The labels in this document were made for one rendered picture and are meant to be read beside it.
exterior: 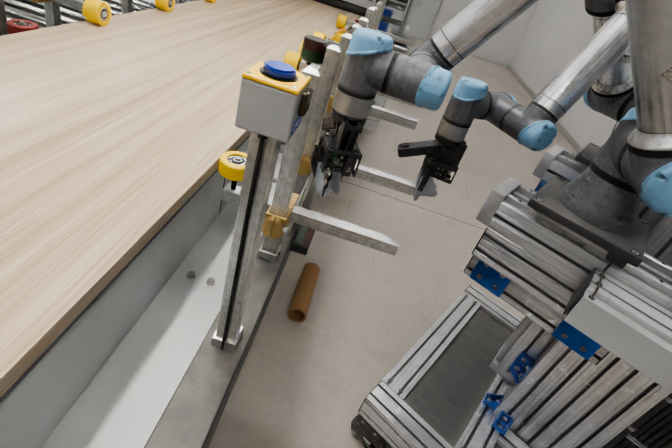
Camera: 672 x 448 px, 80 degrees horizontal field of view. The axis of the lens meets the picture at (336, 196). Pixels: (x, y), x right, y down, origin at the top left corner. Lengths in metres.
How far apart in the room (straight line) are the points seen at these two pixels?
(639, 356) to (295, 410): 1.07
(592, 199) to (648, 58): 0.31
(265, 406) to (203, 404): 0.82
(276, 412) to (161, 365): 0.75
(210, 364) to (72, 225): 0.33
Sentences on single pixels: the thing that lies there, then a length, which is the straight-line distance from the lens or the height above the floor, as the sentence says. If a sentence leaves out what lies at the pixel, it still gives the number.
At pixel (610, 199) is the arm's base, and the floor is 1.10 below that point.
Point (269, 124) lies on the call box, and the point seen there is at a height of 1.17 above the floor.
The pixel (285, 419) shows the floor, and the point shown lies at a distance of 1.57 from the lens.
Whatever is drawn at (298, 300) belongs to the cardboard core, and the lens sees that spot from 1.77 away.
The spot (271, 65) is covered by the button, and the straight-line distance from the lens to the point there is 0.51.
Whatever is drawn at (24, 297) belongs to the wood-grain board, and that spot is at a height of 0.90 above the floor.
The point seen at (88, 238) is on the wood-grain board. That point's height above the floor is 0.90.
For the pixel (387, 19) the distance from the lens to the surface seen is 3.53.
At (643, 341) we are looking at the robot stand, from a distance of 0.93.
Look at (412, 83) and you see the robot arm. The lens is 0.73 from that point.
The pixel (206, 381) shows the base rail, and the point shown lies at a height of 0.70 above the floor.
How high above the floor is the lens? 1.38
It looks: 32 degrees down
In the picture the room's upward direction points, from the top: 18 degrees clockwise
